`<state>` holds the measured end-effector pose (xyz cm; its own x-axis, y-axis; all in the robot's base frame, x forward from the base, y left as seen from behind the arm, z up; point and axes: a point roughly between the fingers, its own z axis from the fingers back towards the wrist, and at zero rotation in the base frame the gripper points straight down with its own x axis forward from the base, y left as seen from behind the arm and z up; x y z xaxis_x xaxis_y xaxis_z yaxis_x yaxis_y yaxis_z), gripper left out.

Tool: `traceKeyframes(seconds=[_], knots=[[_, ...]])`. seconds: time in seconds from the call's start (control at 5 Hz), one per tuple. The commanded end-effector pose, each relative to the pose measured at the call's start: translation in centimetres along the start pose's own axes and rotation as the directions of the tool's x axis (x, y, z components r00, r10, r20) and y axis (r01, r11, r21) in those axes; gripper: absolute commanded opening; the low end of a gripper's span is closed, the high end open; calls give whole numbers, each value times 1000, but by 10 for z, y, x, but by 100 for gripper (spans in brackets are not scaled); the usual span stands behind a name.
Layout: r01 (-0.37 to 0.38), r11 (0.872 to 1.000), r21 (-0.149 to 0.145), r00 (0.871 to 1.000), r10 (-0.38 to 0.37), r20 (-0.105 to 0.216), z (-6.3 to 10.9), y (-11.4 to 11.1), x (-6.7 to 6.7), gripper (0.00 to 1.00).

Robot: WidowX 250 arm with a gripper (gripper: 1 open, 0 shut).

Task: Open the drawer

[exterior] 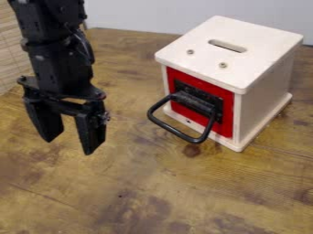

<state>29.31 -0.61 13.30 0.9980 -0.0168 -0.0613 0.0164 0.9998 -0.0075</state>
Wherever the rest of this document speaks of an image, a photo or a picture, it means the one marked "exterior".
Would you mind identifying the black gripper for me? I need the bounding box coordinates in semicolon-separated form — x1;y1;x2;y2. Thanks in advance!
19;36;109;155

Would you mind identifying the red drawer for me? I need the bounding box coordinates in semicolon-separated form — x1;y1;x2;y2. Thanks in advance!
166;67;236;138

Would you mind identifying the white wooden box cabinet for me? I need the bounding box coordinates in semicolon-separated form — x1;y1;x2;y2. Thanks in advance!
154;16;304;152

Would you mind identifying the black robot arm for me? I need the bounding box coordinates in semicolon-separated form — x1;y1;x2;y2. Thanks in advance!
7;0;109;154

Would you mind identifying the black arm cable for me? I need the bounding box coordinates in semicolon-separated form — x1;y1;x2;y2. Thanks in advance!
64;22;97;66

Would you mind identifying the black metal drawer handle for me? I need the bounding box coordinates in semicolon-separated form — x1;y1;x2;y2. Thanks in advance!
147;90;222;144

